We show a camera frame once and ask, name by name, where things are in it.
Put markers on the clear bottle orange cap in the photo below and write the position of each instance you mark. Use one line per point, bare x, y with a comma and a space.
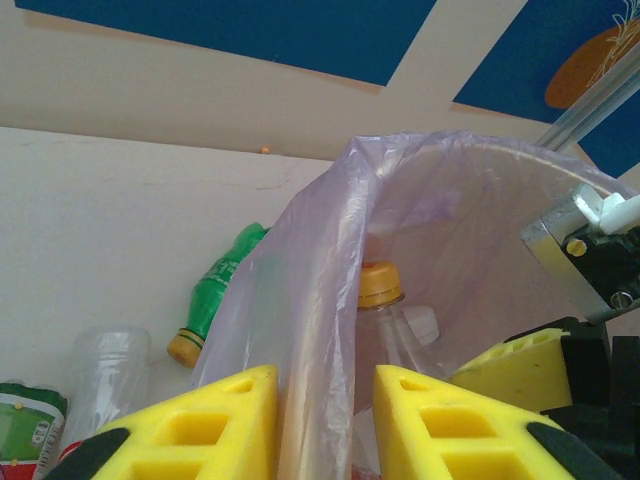
380, 285

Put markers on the purple translucent bin liner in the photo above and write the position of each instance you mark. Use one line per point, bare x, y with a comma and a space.
280, 300

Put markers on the aluminium frame post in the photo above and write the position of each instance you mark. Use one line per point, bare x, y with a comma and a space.
590, 102

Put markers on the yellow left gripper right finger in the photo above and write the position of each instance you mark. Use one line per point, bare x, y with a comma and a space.
450, 435

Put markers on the green plastic bottle yellow cap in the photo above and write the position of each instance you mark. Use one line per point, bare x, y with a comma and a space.
210, 295

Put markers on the clear ribbed plastic bottle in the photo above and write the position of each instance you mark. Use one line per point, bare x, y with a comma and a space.
110, 375

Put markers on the square clear bottle green label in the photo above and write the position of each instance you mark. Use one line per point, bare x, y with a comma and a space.
25, 425

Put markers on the clear bottle white cap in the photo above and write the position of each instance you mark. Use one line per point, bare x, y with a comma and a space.
422, 325

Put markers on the white round waste bin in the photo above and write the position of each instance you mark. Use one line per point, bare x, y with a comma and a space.
310, 390

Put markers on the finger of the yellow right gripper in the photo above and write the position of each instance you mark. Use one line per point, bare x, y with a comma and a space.
515, 370

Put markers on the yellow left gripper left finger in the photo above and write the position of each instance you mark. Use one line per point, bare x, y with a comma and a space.
200, 440

